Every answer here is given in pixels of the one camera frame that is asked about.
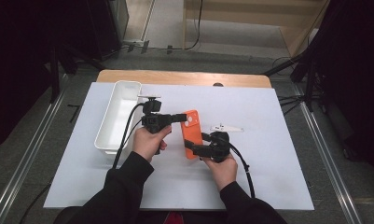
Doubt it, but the hand-held gripper cable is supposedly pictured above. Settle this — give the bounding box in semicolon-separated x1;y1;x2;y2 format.
228;143;257;200
112;102;145;171

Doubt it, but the bundle of floor cables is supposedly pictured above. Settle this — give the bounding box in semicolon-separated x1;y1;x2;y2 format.
277;92;307;117

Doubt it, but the person's lap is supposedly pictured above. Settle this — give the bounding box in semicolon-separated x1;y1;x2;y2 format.
137;210;228;224

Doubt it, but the hanging black cable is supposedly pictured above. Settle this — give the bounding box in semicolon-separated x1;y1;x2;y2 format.
184;0;205;51

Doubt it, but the black tripod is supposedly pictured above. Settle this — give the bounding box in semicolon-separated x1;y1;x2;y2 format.
263;50;321;113

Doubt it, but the aluminium floor rail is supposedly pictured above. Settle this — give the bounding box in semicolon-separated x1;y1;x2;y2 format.
291;83;363;224
0;73;69;224

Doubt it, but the black cabinet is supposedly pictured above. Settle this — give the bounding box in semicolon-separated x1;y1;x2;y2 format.
86;0;131;62

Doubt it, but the orange phone case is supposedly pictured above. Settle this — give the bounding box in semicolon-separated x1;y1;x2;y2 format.
179;109;205;161

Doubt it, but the person's right hand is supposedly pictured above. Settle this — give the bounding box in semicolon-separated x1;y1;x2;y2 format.
201;153;239;192

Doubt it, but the person's left hand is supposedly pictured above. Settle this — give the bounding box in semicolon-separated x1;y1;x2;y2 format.
132;124;173;163

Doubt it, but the left hand-held gripper cable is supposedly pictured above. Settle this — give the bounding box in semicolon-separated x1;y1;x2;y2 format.
112;102;145;171

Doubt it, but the wooden table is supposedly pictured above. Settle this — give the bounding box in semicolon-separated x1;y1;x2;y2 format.
96;69;272;89

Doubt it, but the black floor cable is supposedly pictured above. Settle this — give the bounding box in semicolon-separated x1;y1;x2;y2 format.
18;182;53;224

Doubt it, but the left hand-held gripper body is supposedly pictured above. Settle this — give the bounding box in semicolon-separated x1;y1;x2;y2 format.
137;94;173;135

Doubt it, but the white board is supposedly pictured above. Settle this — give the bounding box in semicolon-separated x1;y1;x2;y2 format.
43;81;315;212

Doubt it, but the light wooden shelf unit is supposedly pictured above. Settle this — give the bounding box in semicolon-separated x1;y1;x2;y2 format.
182;0;331;59

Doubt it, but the black curtain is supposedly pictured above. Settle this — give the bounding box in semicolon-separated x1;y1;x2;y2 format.
312;0;374;176
0;0;92;153

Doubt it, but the right hand-held gripper cable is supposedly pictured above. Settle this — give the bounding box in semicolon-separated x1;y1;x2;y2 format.
228;143;257;200

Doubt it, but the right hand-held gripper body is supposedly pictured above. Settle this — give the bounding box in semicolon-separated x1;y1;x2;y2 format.
202;124;245;163

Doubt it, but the white plastic storage box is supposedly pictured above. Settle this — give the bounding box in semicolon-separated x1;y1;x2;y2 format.
93;79;144;156

